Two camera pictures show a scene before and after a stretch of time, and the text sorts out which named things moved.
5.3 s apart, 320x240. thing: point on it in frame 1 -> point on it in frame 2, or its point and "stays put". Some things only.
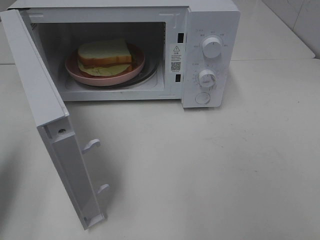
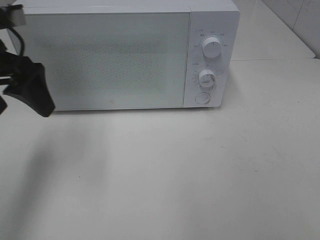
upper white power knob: (212, 47) stays put
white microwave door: (51, 112) -> (103, 61)
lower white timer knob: (207, 78) stays put
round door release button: (202, 98) stays put
